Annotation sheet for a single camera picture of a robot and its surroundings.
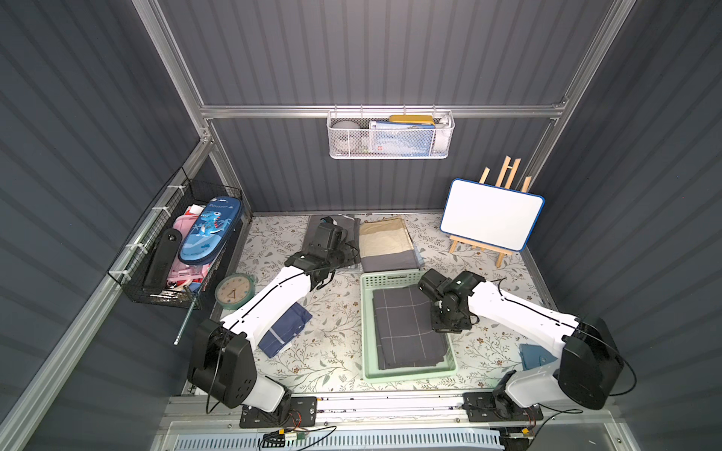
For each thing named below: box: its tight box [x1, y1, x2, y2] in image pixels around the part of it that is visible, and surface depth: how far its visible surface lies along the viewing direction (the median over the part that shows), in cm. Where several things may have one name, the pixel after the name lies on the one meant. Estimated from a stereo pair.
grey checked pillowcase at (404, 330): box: [372, 285, 447, 371], surface depth 85 cm
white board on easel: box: [439, 177, 546, 252], surface depth 95 cm
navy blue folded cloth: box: [257, 301, 314, 359], surface depth 88 cm
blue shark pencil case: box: [177, 195, 244, 266], surface depth 69 cm
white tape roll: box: [330, 120, 362, 154], surface depth 88 cm
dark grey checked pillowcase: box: [372, 298, 448, 371], surface depth 84 cm
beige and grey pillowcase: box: [359, 217, 421, 273], surface depth 111 cm
